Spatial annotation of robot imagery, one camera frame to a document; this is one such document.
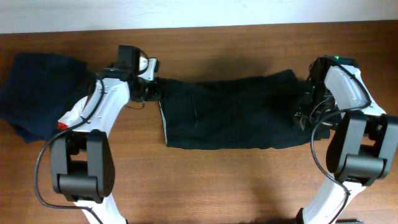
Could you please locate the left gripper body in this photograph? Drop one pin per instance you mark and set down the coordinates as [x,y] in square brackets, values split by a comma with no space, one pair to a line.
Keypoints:
[145,90]

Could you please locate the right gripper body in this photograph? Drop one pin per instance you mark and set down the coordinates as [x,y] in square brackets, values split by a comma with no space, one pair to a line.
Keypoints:
[321,101]

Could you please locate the black shorts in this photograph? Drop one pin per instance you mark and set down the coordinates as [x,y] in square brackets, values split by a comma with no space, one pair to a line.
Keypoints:
[252,112]

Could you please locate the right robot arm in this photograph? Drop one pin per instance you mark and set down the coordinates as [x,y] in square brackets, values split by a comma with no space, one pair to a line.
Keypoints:
[353,140]

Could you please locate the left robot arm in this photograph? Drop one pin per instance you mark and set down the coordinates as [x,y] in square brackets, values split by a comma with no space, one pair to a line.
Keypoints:
[82,166]

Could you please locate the folded dark grey garment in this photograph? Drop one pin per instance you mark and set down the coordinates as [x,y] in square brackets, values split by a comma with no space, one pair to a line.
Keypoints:
[84,87]

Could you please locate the folded white garment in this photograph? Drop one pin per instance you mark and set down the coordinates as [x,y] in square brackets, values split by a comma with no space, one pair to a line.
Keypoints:
[74,113]

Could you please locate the folded red garment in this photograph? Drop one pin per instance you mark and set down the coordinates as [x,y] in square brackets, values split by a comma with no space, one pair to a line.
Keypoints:
[61,126]

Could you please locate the folded navy blue garment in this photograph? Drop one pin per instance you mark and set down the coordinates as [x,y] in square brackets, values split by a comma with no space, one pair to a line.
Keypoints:
[35,94]

